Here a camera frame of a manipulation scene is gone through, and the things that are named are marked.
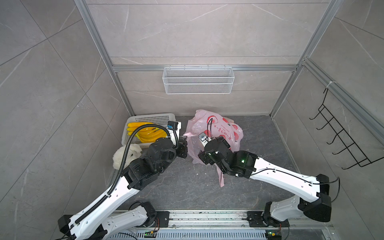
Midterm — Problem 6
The orange yellow banana bunch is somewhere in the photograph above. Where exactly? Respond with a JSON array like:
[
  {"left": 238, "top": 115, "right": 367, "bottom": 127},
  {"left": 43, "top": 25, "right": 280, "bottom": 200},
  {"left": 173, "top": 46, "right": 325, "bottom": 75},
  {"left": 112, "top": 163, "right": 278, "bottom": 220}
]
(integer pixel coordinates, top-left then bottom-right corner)
[{"left": 127, "top": 122, "right": 168, "bottom": 143}]

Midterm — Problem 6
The pink strawberry plastic bag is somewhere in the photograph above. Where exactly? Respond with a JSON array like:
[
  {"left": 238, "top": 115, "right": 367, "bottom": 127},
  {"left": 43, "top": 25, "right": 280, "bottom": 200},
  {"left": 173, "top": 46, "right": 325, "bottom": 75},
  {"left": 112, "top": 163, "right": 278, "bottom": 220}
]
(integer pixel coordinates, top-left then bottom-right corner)
[{"left": 182, "top": 109, "right": 244, "bottom": 188}]

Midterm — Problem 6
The pink plastic bag front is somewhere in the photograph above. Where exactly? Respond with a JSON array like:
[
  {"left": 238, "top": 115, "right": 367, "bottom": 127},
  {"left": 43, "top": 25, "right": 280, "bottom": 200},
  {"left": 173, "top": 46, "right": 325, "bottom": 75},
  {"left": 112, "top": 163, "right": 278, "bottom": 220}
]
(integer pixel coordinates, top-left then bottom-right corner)
[{"left": 207, "top": 115, "right": 235, "bottom": 126}]

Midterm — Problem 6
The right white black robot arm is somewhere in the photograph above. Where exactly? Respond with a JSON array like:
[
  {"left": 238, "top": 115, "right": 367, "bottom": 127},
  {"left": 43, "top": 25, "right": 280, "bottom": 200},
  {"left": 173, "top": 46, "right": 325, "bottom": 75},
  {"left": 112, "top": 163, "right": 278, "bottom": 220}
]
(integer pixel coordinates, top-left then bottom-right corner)
[{"left": 198, "top": 116, "right": 333, "bottom": 227}]

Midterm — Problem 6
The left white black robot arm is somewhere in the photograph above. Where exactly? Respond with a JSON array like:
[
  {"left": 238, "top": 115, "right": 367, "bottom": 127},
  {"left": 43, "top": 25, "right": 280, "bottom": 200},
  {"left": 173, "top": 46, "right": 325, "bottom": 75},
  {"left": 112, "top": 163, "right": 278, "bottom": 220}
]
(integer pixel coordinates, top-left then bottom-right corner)
[{"left": 58, "top": 121, "right": 188, "bottom": 240}]

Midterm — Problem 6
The white plush toy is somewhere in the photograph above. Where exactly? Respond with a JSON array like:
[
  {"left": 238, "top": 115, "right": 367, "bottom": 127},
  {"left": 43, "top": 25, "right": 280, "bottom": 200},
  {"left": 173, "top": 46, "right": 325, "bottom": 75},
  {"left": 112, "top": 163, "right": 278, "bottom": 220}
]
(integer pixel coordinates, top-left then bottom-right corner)
[{"left": 113, "top": 144, "right": 143, "bottom": 170}]

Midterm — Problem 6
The white plastic basket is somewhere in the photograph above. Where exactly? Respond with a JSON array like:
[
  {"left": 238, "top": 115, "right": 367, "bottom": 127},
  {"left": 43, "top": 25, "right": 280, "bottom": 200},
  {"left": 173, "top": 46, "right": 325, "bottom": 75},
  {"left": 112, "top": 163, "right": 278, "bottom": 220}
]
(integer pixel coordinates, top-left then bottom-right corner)
[{"left": 121, "top": 113, "right": 182, "bottom": 149}]

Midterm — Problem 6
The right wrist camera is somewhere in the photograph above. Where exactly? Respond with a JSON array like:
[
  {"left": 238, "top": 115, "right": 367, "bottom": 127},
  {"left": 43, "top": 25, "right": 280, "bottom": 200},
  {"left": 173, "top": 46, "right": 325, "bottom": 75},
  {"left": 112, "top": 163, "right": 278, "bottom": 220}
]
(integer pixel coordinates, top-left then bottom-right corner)
[{"left": 198, "top": 130, "right": 212, "bottom": 147}]

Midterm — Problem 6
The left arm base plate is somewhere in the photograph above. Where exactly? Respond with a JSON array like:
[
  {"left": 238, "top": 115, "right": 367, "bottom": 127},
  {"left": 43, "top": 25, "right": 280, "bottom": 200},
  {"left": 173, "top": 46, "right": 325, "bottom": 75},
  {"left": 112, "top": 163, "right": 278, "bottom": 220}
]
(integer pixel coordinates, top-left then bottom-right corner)
[{"left": 150, "top": 211, "right": 170, "bottom": 229}]

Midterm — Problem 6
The white wire mesh shelf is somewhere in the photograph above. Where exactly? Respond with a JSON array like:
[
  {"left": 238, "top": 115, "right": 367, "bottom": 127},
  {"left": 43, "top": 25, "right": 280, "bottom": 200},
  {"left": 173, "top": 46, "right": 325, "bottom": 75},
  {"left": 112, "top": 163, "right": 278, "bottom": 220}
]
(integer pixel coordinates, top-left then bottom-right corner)
[{"left": 163, "top": 67, "right": 235, "bottom": 95}]

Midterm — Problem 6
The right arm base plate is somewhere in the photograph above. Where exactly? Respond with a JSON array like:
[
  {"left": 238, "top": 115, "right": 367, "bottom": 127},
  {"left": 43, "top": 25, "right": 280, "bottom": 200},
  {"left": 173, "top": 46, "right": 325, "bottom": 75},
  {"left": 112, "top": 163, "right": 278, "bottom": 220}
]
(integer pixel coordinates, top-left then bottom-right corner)
[{"left": 246, "top": 211, "right": 289, "bottom": 228}]

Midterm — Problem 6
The aluminium mounting rail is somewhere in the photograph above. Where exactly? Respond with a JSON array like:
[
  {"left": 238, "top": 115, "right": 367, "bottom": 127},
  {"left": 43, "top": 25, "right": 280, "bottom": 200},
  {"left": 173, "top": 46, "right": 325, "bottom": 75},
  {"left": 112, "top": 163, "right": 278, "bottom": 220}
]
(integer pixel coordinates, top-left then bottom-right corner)
[{"left": 104, "top": 209, "right": 341, "bottom": 240}]

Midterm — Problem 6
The black wire hook rack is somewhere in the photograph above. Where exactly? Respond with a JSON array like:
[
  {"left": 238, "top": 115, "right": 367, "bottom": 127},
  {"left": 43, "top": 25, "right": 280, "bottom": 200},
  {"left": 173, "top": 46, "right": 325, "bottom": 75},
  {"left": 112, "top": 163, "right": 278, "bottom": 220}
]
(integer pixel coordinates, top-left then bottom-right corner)
[{"left": 309, "top": 88, "right": 384, "bottom": 170}]

